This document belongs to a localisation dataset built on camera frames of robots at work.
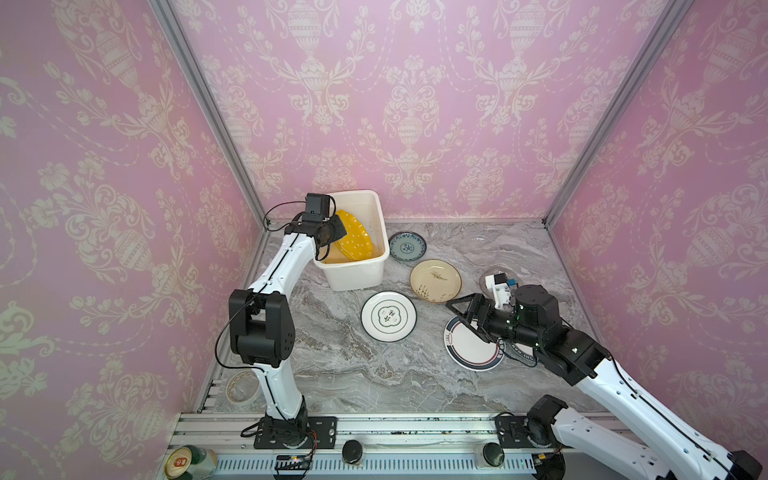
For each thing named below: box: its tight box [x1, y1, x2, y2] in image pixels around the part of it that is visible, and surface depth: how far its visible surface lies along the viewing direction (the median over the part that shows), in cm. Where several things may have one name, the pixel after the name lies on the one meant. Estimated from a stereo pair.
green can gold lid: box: [164, 444, 219, 480], surface depth 64 cm
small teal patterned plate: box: [388, 231, 427, 262], surface depth 115 cm
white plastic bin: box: [314, 190, 390, 292], surface depth 99 cm
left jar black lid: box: [342, 439, 364, 466], surface depth 65 cm
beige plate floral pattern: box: [410, 259, 463, 304], surface depth 104 cm
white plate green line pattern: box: [360, 290, 418, 343], surface depth 96 cm
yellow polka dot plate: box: [334, 209, 373, 261], surface depth 102 cm
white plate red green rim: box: [444, 316, 506, 372], surface depth 87 cm
